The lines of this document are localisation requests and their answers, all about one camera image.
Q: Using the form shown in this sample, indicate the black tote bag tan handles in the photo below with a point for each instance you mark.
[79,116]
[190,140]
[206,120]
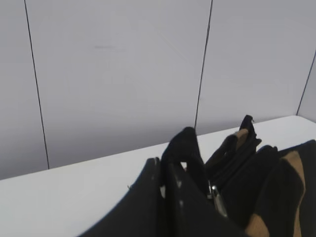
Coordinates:
[267,192]

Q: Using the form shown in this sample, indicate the silver zipper pull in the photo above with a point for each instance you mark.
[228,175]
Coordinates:
[215,195]

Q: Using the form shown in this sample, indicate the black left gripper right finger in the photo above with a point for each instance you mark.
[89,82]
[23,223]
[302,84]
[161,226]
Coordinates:
[190,213]

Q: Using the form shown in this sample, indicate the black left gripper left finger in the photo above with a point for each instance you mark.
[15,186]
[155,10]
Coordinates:
[139,213]

